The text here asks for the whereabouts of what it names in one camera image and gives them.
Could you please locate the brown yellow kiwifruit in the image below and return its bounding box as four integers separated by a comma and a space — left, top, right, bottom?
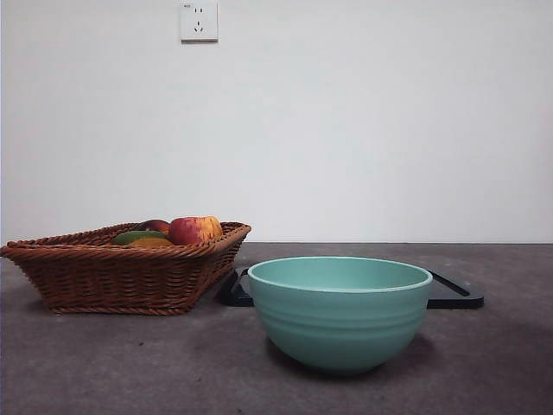
127, 236, 175, 248

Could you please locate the teal ribbed bowl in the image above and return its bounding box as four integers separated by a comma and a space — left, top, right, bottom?
247, 255, 435, 375

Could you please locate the red yellow apple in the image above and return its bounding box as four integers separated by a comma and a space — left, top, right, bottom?
168, 214, 225, 246

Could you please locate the dark purple plum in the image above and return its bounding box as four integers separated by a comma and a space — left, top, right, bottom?
134, 219, 171, 234

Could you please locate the green avocado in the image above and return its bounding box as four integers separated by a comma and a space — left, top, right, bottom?
112, 228, 169, 244

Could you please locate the brown wicker basket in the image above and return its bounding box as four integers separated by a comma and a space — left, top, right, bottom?
0, 220, 253, 316

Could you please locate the black rectangular tray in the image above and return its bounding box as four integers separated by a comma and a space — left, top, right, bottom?
222, 266, 485, 310

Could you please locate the white wall socket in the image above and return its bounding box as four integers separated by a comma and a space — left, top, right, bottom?
180, 2, 219, 43

